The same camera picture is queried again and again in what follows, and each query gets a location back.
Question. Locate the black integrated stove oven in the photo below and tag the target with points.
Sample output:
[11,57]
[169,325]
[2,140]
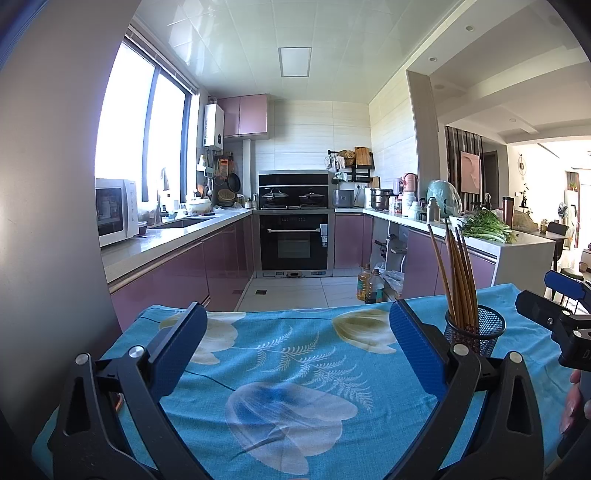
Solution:
[295,240]

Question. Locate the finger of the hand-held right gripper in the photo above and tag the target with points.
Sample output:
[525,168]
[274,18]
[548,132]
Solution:
[565,286]
[540,309]

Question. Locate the green mesh food cover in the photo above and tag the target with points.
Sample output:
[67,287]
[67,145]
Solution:
[443,196]

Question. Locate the black mesh holder cup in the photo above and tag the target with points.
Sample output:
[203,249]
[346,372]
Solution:
[489,327]

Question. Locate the blue floral tablecloth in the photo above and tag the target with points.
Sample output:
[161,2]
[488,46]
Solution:
[300,369]

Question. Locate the black wall rack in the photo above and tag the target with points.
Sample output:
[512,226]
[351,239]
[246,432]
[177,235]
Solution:
[353,174]

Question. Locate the pink electric kettle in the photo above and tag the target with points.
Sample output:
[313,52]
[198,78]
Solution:
[408,188]

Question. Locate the person's right hand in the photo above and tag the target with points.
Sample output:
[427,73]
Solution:
[573,401]

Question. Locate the kitchen window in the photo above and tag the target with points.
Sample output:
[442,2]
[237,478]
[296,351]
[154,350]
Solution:
[129,124]

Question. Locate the wall clock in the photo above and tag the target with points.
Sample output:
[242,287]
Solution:
[521,166]

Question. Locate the bundle of wooden chopsticks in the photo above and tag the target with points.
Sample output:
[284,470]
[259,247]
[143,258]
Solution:
[457,277]

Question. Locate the wooden cutting board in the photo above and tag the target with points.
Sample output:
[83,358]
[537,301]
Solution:
[364,157]

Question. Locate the woven basket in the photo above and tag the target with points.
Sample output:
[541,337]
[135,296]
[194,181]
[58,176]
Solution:
[226,197]

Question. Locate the pink wall picture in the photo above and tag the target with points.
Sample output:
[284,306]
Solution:
[470,173]

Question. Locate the steel stock pot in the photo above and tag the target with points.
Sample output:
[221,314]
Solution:
[382,199]

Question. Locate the black lidded pot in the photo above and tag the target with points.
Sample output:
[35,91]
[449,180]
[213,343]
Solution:
[311,195]
[275,194]

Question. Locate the plastic bag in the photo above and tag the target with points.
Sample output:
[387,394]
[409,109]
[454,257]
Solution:
[393,282]

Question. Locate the hanging black wok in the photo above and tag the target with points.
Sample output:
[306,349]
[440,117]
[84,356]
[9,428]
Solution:
[234,183]

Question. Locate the white casserole pot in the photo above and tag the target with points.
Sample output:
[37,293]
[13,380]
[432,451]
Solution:
[198,206]

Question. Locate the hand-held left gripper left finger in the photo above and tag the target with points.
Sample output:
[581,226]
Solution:
[182,341]

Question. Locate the small kettle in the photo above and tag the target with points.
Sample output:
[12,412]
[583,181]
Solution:
[250,203]

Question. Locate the white water heater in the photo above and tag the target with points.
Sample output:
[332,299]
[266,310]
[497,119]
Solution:
[214,125]

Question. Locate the sink faucet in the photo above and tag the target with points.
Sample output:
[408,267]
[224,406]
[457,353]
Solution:
[160,196]

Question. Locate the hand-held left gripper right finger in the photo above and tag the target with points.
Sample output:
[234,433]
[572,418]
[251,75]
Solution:
[415,344]

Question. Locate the pink kitchen base cabinet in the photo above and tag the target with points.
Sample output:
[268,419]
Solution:
[184,272]
[420,263]

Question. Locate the pink wall cabinet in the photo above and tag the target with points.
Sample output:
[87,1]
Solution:
[244,115]

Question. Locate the ceiling light panel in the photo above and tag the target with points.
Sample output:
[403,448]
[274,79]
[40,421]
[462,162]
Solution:
[294,62]

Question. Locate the green leafy vegetables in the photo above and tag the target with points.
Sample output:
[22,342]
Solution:
[489,227]

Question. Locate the white microwave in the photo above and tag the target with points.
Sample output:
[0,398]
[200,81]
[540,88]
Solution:
[115,212]

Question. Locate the cooking oil bottle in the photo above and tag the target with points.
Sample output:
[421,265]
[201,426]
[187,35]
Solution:
[362,284]
[375,288]

